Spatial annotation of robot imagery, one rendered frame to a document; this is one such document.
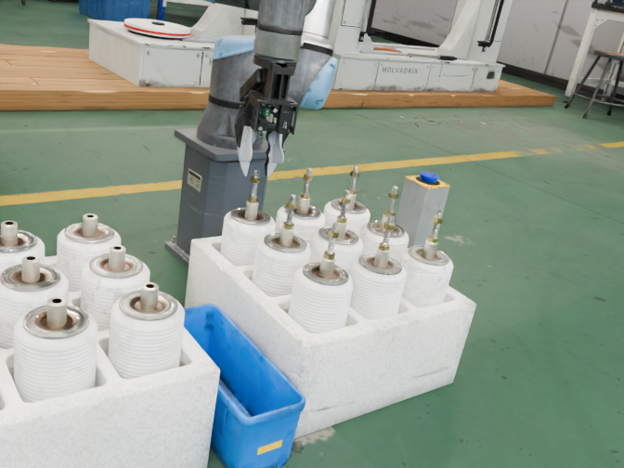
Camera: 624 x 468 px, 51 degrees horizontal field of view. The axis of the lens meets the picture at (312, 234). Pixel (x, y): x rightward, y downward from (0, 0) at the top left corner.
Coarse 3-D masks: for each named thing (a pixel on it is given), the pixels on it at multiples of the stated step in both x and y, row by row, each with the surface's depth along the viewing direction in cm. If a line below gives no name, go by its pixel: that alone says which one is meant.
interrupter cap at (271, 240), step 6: (270, 234) 114; (276, 234) 114; (264, 240) 111; (270, 240) 111; (276, 240) 112; (294, 240) 113; (300, 240) 113; (270, 246) 109; (276, 246) 110; (282, 246) 111; (288, 246) 111; (294, 246) 111; (300, 246) 111; (306, 246) 112; (282, 252) 108; (288, 252) 108; (294, 252) 109; (300, 252) 110
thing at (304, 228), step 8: (280, 208) 127; (280, 216) 125; (320, 216) 127; (280, 224) 125; (296, 224) 123; (304, 224) 123; (312, 224) 124; (320, 224) 125; (296, 232) 124; (304, 232) 124; (312, 232) 125
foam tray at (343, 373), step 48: (192, 240) 124; (192, 288) 126; (240, 288) 110; (288, 336) 100; (336, 336) 100; (384, 336) 107; (432, 336) 115; (336, 384) 104; (384, 384) 112; (432, 384) 122
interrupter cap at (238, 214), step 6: (234, 210) 121; (240, 210) 122; (258, 210) 123; (234, 216) 118; (240, 216) 119; (258, 216) 121; (264, 216) 121; (240, 222) 117; (246, 222) 117; (252, 222) 117; (258, 222) 118; (264, 222) 118
